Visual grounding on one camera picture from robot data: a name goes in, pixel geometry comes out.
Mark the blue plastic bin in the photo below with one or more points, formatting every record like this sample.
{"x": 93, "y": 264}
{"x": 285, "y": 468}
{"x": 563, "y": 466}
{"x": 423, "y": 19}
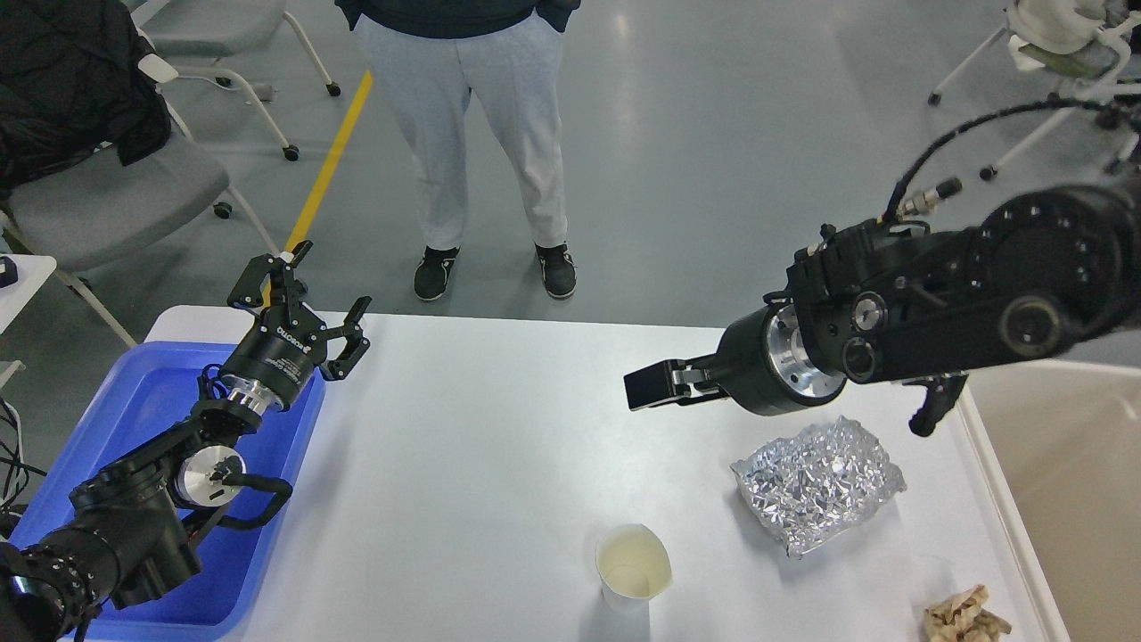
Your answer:
{"x": 151, "y": 388}

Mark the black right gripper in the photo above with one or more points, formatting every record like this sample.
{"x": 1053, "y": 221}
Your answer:
{"x": 761, "y": 363}

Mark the beige plastic bin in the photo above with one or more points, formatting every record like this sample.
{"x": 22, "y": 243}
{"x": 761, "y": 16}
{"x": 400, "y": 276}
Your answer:
{"x": 1067, "y": 437}

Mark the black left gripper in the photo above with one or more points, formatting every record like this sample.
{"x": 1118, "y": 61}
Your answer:
{"x": 275, "y": 360}

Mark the crumpled aluminium foil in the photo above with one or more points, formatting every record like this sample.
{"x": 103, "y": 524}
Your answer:
{"x": 810, "y": 488}

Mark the grey office chair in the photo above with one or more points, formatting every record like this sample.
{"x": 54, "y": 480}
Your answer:
{"x": 98, "y": 211}

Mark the white paper cup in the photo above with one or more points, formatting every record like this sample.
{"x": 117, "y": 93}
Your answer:
{"x": 633, "y": 566}

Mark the white chair with clothes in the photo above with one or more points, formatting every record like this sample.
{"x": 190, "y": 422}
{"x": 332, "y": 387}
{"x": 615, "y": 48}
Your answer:
{"x": 1088, "y": 45}

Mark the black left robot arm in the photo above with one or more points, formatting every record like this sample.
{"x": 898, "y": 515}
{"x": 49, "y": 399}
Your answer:
{"x": 137, "y": 523}

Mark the black jacket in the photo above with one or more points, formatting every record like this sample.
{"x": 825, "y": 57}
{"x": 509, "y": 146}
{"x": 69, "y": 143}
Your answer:
{"x": 71, "y": 82}

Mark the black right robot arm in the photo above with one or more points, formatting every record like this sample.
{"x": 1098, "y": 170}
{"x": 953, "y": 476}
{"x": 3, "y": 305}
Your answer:
{"x": 889, "y": 300}

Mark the white side table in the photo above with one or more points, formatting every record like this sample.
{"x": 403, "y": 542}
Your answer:
{"x": 23, "y": 276}

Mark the white chair with grey seat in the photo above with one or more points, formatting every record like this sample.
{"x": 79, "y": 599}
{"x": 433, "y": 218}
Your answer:
{"x": 219, "y": 30}

